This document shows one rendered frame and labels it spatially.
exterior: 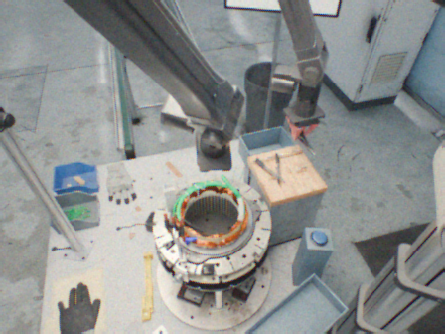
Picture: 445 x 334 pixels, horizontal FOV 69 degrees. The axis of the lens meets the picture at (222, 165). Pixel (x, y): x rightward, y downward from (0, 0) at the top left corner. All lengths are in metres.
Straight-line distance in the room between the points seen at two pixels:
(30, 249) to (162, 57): 2.17
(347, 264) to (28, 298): 1.86
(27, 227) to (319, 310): 2.04
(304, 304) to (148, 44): 0.73
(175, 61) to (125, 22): 0.07
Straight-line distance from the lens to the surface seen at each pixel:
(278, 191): 1.00
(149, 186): 1.40
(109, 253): 1.26
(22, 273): 2.34
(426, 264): 0.77
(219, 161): 0.63
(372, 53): 2.95
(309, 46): 0.80
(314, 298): 0.90
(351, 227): 2.33
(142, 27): 0.30
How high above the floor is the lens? 1.84
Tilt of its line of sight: 47 degrees down
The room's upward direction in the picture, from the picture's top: straight up
